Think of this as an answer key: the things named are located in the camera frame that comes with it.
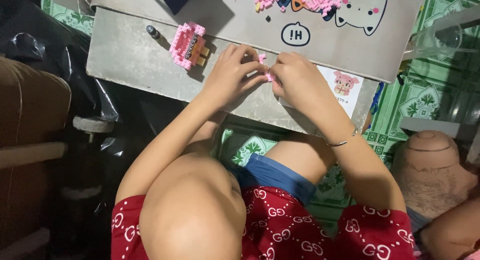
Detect person's right hand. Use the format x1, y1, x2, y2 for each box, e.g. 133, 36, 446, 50
269, 51, 341, 120

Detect person's left hand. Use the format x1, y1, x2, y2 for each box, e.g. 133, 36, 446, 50
202, 44, 269, 112

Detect white instruction sheet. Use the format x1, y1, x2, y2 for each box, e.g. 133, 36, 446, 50
278, 65, 365, 119

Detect pink brick box build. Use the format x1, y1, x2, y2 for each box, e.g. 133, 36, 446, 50
169, 21, 211, 70

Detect grey cartoon print mat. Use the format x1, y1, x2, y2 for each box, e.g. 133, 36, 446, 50
89, 0, 429, 84

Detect black cylinder with silver tip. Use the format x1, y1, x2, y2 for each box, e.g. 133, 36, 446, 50
145, 25, 164, 41

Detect blue shorts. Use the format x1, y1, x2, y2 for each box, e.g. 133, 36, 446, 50
229, 153, 318, 207

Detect person's bare knee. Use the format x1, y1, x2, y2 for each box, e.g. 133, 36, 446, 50
139, 152, 247, 260

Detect grey round disc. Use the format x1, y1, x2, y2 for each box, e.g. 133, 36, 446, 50
72, 115, 115, 134

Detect red patterned shirt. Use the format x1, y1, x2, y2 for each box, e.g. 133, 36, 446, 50
110, 186, 418, 260

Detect clear plastic container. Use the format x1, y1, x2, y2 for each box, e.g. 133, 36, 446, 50
402, 5, 480, 62

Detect brown clay pot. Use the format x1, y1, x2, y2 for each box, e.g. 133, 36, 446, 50
390, 130, 479, 220

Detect black plastic bag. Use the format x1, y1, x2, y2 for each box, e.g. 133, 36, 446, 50
0, 0, 188, 260

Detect brown cushion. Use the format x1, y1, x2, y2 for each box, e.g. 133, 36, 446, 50
0, 56, 72, 148

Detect silver bracelet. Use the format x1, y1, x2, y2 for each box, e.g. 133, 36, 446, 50
325, 125, 360, 147

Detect blue cord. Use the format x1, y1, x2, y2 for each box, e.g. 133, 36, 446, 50
369, 81, 385, 115

